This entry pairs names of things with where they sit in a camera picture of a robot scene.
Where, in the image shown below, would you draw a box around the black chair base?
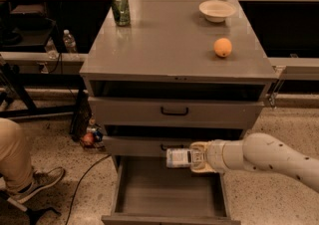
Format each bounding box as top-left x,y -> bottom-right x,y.
0,190 -> 61,225

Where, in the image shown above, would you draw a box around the clear water bottle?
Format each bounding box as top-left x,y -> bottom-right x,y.
45,38 -> 59,60
63,30 -> 78,54

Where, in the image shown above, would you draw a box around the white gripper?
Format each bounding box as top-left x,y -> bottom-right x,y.
189,139 -> 227,173

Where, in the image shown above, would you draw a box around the grey top drawer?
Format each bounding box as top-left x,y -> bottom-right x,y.
89,98 -> 264,129

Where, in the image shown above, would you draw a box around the green soda can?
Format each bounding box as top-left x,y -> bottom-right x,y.
111,0 -> 131,26

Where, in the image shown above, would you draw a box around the person leg khaki trousers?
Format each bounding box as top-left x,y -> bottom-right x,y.
0,118 -> 33,194

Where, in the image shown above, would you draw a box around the black floor cable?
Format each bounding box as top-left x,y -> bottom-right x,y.
64,154 -> 112,225

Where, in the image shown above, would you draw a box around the grey middle drawer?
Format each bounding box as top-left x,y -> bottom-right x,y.
103,136 -> 195,157

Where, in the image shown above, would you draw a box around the white bowl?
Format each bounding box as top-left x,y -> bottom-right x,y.
199,0 -> 236,23

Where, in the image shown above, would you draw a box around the grey sneaker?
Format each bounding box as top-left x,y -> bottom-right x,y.
9,167 -> 65,204

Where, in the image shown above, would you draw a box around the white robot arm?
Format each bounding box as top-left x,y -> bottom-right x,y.
190,133 -> 319,192

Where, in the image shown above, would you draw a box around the grey drawer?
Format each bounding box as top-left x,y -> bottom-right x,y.
89,98 -> 264,129
103,136 -> 195,157
102,156 -> 241,225

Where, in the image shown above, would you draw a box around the grey drawer cabinet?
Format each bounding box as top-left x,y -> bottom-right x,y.
79,0 -> 278,225

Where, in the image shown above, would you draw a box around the grey bottom drawer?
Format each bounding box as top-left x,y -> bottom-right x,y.
102,156 -> 241,225

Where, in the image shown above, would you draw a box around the red apple on floor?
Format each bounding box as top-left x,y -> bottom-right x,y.
82,132 -> 95,145

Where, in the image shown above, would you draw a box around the orange fruit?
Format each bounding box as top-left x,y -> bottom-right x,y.
213,38 -> 232,58

